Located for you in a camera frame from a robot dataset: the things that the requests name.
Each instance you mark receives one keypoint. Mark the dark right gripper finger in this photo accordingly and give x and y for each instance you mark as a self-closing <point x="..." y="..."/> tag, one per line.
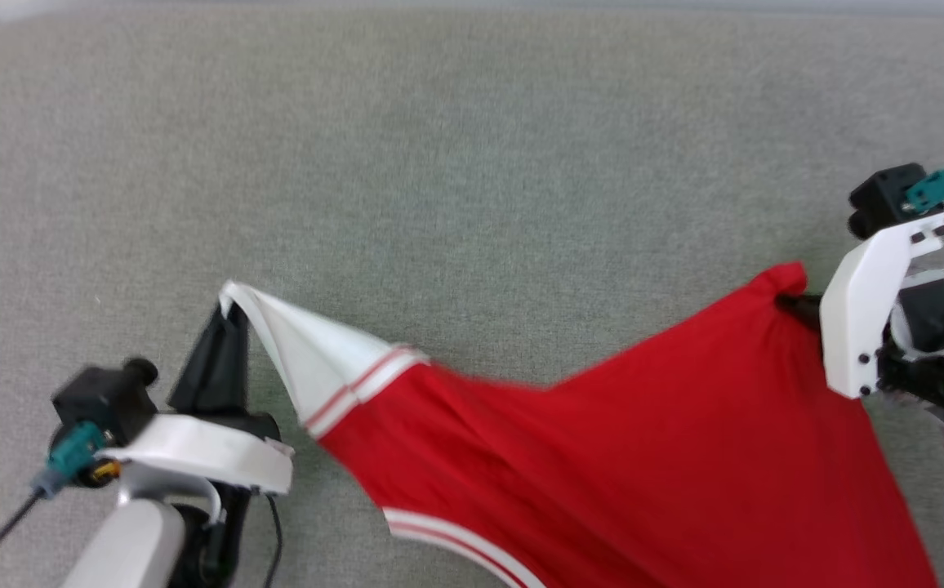
<point x="803" y="306"/>

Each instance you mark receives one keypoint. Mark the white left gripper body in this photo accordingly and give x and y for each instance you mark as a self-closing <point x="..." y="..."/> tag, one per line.
<point x="202" y="445"/>

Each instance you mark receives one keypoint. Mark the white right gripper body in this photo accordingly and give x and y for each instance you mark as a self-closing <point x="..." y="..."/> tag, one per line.
<point x="856" y="318"/>

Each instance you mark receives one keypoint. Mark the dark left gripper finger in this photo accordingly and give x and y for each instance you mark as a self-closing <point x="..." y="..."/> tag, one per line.
<point x="211" y="371"/>
<point x="242" y="367"/>

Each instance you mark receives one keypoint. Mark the red garment with white stripes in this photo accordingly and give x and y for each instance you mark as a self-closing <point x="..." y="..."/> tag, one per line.
<point x="643" y="474"/>

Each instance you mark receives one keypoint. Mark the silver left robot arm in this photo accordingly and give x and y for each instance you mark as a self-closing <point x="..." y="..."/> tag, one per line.
<point x="125" y="547"/>

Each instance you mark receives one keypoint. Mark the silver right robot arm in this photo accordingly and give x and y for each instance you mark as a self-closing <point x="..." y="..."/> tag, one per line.
<point x="925" y="314"/>

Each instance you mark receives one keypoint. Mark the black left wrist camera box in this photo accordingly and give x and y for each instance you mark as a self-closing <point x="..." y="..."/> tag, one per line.
<point x="104" y="396"/>

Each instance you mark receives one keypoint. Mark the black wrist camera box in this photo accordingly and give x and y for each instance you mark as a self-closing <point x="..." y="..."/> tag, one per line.
<point x="884" y="200"/>
<point x="104" y="396"/>

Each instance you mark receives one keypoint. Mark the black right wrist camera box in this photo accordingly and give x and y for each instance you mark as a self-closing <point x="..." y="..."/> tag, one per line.
<point x="884" y="200"/>

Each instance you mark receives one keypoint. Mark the teal left camera connector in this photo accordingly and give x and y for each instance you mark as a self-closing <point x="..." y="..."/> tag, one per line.
<point x="72" y="457"/>

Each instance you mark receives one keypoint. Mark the teal camera connector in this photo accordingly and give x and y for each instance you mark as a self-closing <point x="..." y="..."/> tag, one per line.
<point x="933" y="188"/>
<point x="72" y="457"/>

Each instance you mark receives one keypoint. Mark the teal right camera connector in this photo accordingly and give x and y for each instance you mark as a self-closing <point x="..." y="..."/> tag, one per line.
<point x="933" y="188"/>

